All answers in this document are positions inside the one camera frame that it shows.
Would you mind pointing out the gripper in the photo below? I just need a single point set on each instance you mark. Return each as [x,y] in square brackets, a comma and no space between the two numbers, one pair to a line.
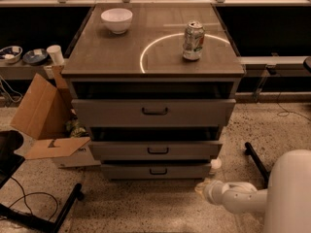
[211,189]

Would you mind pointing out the grey bottom drawer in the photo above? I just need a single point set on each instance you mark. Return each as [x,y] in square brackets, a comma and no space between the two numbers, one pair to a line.
[163,169]

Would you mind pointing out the grey drawer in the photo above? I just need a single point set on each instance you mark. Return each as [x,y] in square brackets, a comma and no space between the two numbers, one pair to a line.
[187,150]
[163,169]
[154,113]

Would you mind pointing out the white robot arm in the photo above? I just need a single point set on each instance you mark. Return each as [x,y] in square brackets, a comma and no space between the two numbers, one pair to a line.
[286,202]

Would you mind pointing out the grey top drawer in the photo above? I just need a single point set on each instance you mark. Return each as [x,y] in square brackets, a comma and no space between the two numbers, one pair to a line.
[154,113]

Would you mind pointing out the grey middle drawer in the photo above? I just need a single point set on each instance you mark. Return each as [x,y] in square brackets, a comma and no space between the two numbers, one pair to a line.
[187,150]

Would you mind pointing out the grey drawer cabinet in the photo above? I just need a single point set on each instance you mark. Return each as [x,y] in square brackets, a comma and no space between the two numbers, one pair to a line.
[146,62]

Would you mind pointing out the black stand leg right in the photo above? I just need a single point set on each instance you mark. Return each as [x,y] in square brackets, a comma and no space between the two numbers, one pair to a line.
[251,152]

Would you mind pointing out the green packaging in box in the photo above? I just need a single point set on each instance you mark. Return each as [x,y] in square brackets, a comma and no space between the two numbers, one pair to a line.
[75,129]

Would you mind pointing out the crushed soda can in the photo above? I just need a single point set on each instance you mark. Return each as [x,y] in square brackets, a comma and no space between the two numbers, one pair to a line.
[193,40]

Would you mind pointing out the open cardboard box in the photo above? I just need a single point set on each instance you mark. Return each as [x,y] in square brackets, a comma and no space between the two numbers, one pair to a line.
[42,115]

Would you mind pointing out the white ceramic bowl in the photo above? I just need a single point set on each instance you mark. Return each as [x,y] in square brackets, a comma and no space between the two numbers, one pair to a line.
[117,20]

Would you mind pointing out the black chair seat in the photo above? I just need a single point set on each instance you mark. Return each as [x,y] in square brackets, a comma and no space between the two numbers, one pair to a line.
[10,141]

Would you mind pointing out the white paper cup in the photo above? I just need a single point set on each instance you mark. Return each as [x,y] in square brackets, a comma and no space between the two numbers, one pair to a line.
[56,54]

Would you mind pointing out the blue bowl right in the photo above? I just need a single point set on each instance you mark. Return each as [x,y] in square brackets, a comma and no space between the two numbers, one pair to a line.
[35,57]

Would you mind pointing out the low grey side shelf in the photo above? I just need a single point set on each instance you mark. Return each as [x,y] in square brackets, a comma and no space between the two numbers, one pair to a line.
[22,71]

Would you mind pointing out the blue patterned bowl left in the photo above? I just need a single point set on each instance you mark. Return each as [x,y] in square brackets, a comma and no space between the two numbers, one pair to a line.
[11,54]

